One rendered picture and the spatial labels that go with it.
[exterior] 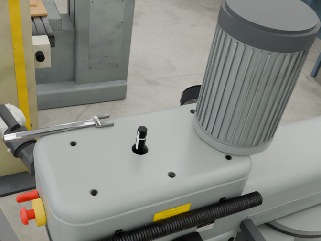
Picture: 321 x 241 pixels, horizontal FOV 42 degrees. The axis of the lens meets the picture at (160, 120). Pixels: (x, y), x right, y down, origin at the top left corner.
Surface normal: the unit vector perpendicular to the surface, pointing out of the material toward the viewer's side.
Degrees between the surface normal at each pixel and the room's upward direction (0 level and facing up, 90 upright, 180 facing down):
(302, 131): 0
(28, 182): 0
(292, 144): 0
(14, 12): 90
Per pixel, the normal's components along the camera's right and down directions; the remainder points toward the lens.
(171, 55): 0.14, -0.76
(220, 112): -0.63, 0.43
